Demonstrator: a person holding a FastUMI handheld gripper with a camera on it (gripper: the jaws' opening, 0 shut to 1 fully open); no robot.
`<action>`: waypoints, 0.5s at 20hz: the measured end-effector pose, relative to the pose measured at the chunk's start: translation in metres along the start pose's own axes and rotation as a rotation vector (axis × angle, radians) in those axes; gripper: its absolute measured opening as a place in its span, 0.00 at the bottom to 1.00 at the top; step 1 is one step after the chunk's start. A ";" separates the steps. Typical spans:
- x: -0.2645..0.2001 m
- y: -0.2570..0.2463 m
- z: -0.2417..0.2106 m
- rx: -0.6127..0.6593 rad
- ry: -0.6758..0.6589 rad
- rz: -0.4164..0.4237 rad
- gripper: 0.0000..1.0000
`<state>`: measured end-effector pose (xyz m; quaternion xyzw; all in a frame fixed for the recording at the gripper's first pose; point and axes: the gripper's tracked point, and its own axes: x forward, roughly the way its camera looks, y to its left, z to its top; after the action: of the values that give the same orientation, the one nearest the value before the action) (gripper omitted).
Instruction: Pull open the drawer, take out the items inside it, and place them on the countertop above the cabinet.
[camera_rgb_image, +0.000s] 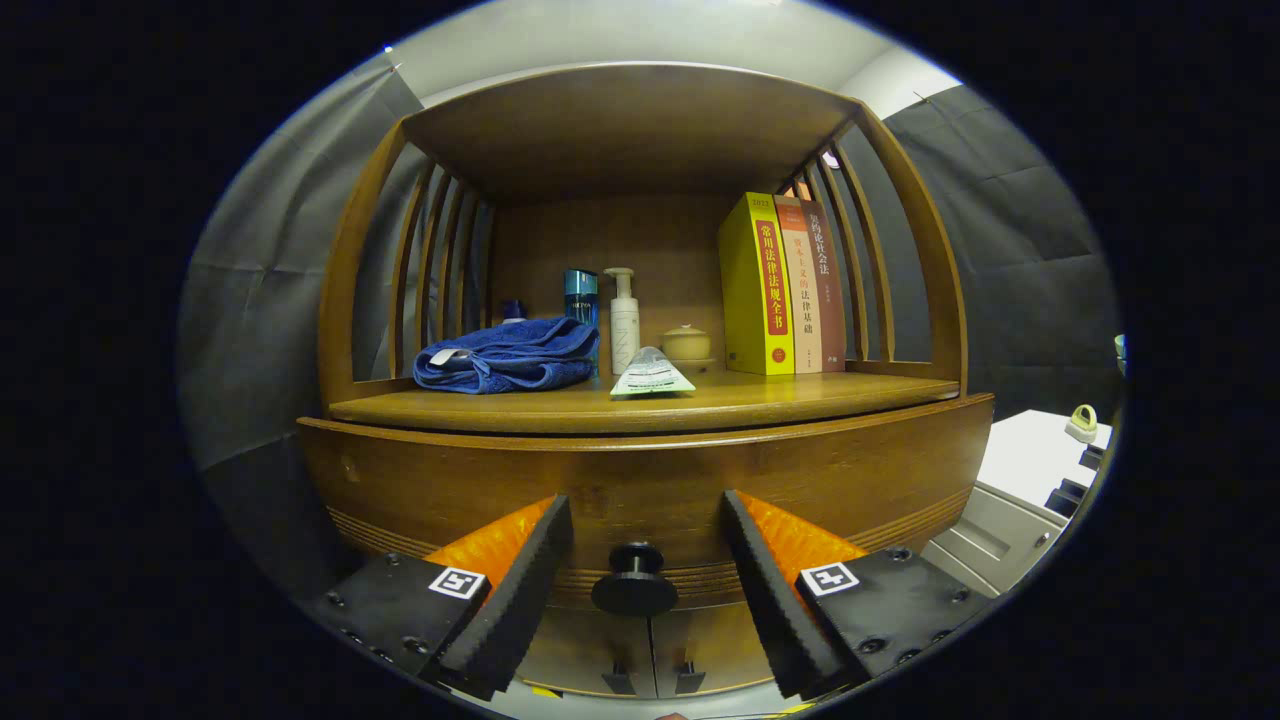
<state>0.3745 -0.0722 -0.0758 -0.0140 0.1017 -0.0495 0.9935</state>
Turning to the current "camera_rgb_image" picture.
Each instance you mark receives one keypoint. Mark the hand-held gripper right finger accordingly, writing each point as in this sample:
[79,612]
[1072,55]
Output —
[775,610]

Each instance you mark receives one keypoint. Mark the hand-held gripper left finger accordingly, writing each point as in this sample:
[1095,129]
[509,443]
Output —
[520,610]

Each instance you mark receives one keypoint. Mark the black drawer knob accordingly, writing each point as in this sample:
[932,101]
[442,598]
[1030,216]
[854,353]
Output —
[635,585]

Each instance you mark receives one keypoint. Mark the wooden drawer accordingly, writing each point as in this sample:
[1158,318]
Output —
[640,490]

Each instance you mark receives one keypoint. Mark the white squeeze tube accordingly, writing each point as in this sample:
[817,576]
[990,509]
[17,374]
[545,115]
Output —
[652,378]

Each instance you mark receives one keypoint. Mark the wooden cabinet door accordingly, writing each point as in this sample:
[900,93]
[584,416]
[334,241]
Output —
[590,650]
[715,640]

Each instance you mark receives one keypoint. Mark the wooden countertop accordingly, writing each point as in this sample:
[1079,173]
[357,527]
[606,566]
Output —
[800,395]

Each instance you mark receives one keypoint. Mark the white side cabinet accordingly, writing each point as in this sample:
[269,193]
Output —
[1030,455]

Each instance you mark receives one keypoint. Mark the wooden cabinet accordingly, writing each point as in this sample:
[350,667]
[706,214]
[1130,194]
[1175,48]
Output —
[630,130]

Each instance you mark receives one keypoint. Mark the blue folded towel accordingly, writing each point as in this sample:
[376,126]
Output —
[510,360]

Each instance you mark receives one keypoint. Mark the beige lidded tea bowl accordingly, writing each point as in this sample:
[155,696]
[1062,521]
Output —
[686,345]

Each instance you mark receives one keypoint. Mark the white pump bottle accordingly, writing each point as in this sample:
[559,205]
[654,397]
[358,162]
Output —
[624,330]

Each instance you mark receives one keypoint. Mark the small white blue-capped bottle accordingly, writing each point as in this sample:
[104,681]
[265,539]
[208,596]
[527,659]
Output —
[513,310]

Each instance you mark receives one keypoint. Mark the beige book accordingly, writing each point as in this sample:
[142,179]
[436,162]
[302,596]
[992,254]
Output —
[805,300]

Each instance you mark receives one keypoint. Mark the small black block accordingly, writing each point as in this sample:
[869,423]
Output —
[1066,496]
[1092,458]

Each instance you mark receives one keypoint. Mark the brown book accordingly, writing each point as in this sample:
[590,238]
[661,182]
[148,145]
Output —
[832,300]

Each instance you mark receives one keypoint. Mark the blue glass bottle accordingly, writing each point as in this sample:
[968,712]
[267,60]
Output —
[581,295]

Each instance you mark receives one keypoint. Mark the yellow book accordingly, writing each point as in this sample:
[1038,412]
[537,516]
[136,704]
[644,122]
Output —
[745,290]

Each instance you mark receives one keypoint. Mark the pale yellow tape dispenser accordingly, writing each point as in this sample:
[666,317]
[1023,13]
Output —
[1082,425]

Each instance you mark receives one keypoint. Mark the white power strip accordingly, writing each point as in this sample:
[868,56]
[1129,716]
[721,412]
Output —
[1120,350]

